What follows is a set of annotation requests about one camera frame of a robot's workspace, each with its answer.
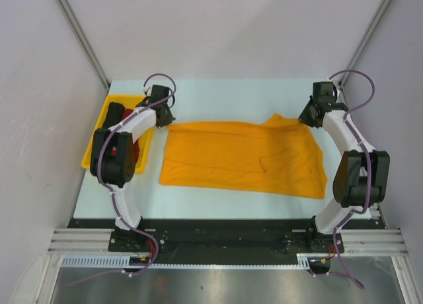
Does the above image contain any orange t shirt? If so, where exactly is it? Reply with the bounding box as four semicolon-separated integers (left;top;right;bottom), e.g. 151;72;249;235
159;114;328;200

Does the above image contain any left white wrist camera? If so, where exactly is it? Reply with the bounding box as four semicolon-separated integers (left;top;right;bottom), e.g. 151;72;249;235
143;85;152;96

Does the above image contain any black rolled t shirt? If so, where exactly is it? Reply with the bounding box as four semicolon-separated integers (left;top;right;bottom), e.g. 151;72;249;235
101;102;126;129

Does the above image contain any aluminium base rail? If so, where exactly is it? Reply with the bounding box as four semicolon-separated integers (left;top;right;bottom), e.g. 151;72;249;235
48;229;408;256

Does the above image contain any white slotted cable duct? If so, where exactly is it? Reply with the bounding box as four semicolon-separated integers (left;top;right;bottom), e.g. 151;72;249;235
61;255;310;270

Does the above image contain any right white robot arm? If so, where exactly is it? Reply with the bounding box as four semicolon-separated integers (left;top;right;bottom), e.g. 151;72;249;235
299;81;391;252

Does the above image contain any right aluminium frame post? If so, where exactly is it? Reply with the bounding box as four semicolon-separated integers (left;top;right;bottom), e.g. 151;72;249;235
327;0;394;84

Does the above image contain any red rolled t shirt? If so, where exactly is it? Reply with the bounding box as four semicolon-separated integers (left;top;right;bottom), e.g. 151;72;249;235
122;108;139;162

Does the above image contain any yellow plastic tray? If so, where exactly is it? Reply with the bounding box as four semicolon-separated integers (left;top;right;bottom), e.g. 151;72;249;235
81;95;153;174

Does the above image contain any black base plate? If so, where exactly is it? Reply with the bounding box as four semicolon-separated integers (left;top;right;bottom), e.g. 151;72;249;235
67;219;383;265

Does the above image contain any left aluminium frame post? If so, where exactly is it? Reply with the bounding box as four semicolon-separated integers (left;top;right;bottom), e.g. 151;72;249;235
55;0;111;92

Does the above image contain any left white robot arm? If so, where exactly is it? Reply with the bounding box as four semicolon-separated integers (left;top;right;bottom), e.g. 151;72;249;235
89;85;174;251

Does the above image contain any aluminium frame post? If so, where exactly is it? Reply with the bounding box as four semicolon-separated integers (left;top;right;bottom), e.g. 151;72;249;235
55;0;111;92
327;0;394;84

